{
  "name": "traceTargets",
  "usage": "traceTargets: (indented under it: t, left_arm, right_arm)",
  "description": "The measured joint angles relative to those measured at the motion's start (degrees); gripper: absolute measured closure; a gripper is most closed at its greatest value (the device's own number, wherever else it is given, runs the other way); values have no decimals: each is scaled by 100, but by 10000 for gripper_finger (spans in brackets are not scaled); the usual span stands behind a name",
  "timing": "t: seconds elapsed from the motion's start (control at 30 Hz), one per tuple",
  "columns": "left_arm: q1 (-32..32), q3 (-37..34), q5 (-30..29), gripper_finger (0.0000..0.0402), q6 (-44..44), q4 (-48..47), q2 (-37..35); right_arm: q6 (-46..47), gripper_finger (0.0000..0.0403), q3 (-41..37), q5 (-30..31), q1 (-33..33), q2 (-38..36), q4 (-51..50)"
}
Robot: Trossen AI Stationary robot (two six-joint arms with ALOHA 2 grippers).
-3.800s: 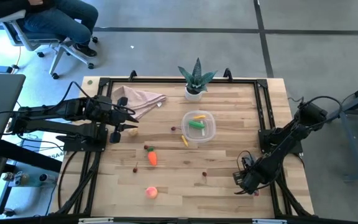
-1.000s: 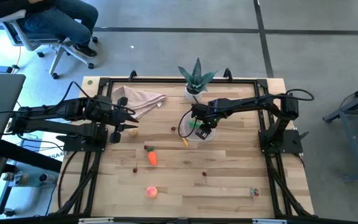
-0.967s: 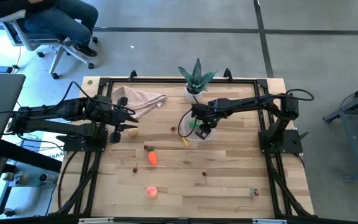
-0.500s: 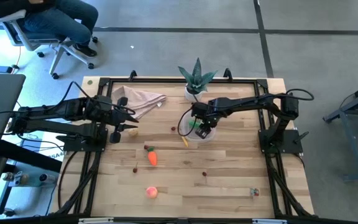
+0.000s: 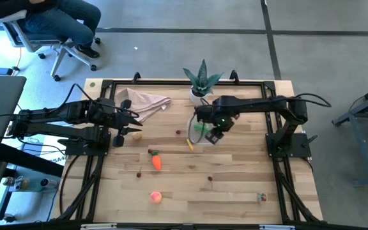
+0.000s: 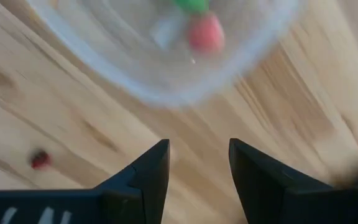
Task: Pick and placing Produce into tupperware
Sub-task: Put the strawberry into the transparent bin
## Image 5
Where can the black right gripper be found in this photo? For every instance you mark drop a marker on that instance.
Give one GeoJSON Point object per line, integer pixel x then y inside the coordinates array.
{"type": "Point", "coordinates": [219, 111]}

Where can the clear plastic tupperware container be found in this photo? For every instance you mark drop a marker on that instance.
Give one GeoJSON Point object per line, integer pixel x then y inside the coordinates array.
{"type": "Point", "coordinates": [201, 138]}

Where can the white cylindrical device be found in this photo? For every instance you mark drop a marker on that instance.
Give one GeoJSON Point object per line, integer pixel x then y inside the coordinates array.
{"type": "Point", "coordinates": [45, 182]}

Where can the black aluminium table frame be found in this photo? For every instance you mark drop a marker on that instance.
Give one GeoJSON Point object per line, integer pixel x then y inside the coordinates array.
{"type": "Point", "coordinates": [158, 82]}

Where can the orange ball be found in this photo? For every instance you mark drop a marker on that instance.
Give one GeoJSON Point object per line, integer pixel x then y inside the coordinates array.
{"type": "Point", "coordinates": [156, 162]}

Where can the yellow toy fry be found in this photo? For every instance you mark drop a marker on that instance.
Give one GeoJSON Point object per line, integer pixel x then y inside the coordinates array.
{"type": "Point", "coordinates": [189, 144]}

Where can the beige folded cloth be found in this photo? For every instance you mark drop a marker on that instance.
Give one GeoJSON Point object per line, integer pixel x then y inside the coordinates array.
{"type": "Point", "coordinates": [145, 102]}

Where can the small multicoloured toy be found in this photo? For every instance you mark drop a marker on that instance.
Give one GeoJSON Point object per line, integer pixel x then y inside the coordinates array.
{"type": "Point", "coordinates": [261, 197]}

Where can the pink toy peach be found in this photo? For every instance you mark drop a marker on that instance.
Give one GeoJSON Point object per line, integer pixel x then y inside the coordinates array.
{"type": "Point", "coordinates": [155, 197]}

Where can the black frame hook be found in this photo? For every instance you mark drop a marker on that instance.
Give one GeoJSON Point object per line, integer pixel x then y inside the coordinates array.
{"type": "Point", "coordinates": [136, 77]}
{"type": "Point", "coordinates": [234, 76]}

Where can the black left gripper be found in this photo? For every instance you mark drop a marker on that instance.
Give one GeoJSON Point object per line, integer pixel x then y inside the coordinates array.
{"type": "Point", "coordinates": [118, 118]}

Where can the white office chair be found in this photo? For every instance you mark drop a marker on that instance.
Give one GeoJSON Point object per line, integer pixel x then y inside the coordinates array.
{"type": "Point", "coordinates": [62, 51]}

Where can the green toy cucumber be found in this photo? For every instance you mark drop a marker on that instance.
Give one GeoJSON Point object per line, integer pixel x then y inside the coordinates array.
{"type": "Point", "coordinates": [201, 128]}

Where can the snake plant in white pot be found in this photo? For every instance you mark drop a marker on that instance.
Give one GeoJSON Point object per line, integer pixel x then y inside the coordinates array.
{"type": "Point", "coordinates": [200, 86]}

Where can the person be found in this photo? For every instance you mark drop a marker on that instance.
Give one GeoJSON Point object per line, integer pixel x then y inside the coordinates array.
{"type": "Point", "coordinates": [72, 19]}

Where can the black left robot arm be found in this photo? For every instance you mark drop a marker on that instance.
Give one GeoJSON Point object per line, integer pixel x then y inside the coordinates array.
{"type": "Point", "coordinates": [43, 115]}

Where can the beige toy potato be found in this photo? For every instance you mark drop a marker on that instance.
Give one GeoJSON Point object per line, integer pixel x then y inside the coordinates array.
{"type": "Point", "coordinates": [136, 136]}

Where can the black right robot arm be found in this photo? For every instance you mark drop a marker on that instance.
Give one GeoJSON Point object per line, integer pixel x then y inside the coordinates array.
{"type": "Point", "coordinates": [260, 103]}

